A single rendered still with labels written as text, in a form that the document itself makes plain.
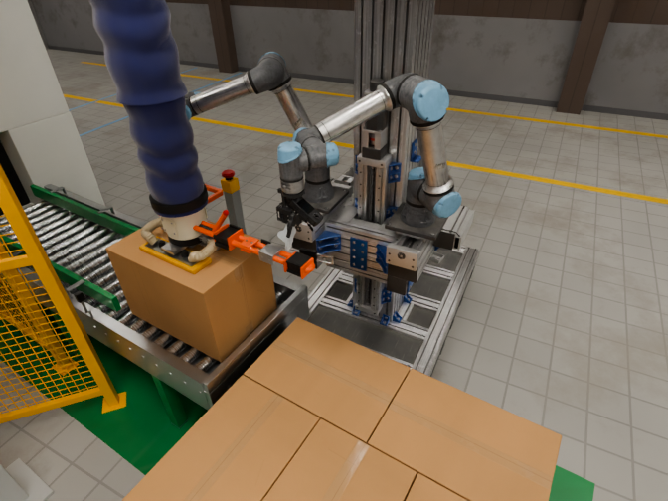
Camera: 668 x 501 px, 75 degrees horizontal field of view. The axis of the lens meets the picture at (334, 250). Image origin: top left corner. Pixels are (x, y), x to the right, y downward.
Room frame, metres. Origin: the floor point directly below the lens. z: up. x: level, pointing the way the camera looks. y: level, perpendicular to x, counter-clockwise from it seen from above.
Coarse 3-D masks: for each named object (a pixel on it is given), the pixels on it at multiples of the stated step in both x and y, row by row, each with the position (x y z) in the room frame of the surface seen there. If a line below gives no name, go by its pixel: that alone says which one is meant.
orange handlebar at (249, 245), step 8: (216, 192) 1.80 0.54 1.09; (208, 224) 1.52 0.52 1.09; (200, 232) 1.49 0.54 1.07; (208, 232) 1.46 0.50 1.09; (240, 240) 1.42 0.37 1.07; (248, 240) 1.39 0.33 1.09; (256, 240) 1.39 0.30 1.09; (248, 248) 1.35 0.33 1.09; (256, 248) 1.37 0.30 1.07; (312, 264) 1.23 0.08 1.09
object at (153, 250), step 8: (160, 240) 1.58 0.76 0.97; (144, 248) 1.53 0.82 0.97; (152, 248) 1.52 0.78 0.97; (160, 248) 1.52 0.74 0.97; (160, 256) 1.47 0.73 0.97; (168, 256) 1.46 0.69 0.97; (176, 256) 1.45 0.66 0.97; (184, 256) 1.44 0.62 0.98; (176, 264) 1.42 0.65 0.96; (184, 264) 1.41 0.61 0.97; (192, 264) 1.40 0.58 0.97; (200, 264) 1.40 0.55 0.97; (192, 272) 1.37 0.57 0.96
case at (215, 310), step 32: (128, 256) 1.50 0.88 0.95; (224, 256) 1.48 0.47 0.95; (256, 256) 1.51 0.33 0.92; (128, 288) 1.53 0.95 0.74; (160, 288) 1.39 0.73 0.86; (192, 288) 1.28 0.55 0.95; (224, 288) 1.33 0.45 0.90; (256, 288) 1.48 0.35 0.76; (160, 320) 1.44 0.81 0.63; (192, 320) 1.31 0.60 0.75; (224, 320) 1.30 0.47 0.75; (256, 320) 1.46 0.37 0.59; (224, 352) 1.27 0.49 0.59
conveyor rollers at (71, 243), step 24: (48, 216) 2.58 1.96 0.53; (72, 216) 2.54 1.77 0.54; (48, 240) 2.30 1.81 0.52; (72, 240) 2.26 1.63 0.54; (96, 240) 2.29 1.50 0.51; (72, 264) 1.99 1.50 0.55; (96, 264) 2.00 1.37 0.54; (120, 312) 1.60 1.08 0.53; (144, 336) 1.42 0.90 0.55; (168, 336) 1.42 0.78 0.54; (192, 360) 1.29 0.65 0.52; (216, 360) 1.29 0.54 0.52
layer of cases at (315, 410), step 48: (288, 336) 1.40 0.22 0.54; (336, 336) 1.39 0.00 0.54; (240, 384) 1.14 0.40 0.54; (288, 384) 1.13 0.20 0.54; (336, 384) 1.12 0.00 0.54; (384, 384) 1.12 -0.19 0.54; (432, 384) 1.11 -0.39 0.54; (192, 432) 0.92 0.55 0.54; (240, 432) 0.92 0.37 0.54; (288, 432) 0.91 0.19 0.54; (336, 432) 0.91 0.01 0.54; (384, 432) 0.90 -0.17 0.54; (432, 432) 0.90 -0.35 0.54; (480, 432) 0.89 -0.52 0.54; (528, 432) 0.89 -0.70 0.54; (144, 480) 0.75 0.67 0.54; (192, 480) 0.75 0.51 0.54; (240, 480) 0.74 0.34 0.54; (288, 480) 0.74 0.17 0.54; (336, 480) 0.73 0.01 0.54; (384, 480) 0.73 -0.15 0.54; (432, 480) 0.73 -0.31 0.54; (480, 480) 0.72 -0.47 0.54; (528, 480) 0.72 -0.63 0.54
